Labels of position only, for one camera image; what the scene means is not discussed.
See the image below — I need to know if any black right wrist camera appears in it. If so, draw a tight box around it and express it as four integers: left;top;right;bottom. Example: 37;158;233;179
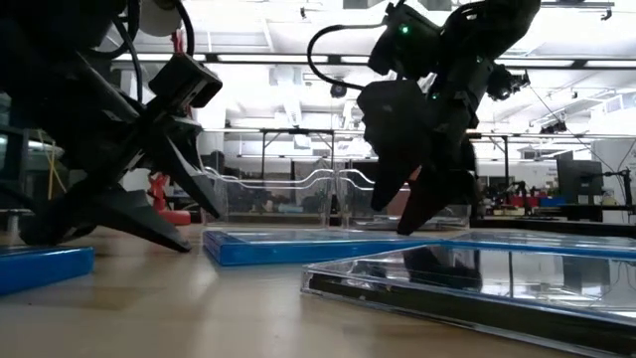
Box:
368;3;442;81

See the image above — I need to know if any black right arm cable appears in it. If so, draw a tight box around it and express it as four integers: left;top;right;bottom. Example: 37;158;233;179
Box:
306;22;394;93

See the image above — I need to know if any blue jewel case white pattern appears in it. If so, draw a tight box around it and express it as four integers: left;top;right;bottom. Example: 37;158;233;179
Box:
0;246;95;297

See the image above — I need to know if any clear plastic bin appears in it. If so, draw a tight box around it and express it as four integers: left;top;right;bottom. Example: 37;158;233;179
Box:
203;166;339;229
339;167;473;232

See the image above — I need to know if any black hanging camera rig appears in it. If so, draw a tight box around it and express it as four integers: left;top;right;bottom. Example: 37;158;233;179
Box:
489;64;532;103
539;118;570;135

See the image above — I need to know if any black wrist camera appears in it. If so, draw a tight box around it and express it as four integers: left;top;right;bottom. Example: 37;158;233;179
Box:
368;3;442;81
147;52;224;109

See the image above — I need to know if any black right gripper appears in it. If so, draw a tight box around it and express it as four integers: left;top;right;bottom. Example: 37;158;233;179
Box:
357;29;498;235

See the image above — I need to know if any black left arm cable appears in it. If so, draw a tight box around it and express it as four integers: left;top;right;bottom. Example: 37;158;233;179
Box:
111;0;197;103

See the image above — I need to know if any black background desk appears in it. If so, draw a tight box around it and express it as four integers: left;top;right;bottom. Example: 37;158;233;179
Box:
469;201;636;239

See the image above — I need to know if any black overhead light bar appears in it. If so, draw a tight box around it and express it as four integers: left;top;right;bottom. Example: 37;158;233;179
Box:
111;52;636;71

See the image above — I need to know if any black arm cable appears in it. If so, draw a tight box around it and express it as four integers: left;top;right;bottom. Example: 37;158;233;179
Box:
111;0;197;103
306;22;394;93

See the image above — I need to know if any black computer monitor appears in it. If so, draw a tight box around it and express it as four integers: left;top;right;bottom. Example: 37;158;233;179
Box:
556;158;605;205

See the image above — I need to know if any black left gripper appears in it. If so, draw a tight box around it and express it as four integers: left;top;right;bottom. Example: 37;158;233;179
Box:
19;54;223;254

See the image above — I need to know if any black workbench frame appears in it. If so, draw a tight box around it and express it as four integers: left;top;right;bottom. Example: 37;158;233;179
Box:
257;126;337;180
466;131;512;180

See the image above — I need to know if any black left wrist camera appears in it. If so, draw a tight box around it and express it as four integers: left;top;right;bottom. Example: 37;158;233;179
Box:
147;52;224;109

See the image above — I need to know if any plain blue jewel case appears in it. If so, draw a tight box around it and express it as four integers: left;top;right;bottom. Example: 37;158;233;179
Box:
444;229;636;261
202;228;451;268

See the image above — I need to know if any clear jewel case black tray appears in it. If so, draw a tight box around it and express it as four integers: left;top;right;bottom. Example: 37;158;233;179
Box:
300;243;636;357
350;224;468;232
352;217;466;226

